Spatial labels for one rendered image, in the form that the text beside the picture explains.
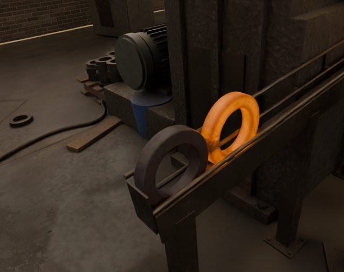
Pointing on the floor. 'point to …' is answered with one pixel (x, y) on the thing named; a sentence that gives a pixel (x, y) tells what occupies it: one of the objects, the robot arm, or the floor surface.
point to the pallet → (100, 75)
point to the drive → (142, 77)
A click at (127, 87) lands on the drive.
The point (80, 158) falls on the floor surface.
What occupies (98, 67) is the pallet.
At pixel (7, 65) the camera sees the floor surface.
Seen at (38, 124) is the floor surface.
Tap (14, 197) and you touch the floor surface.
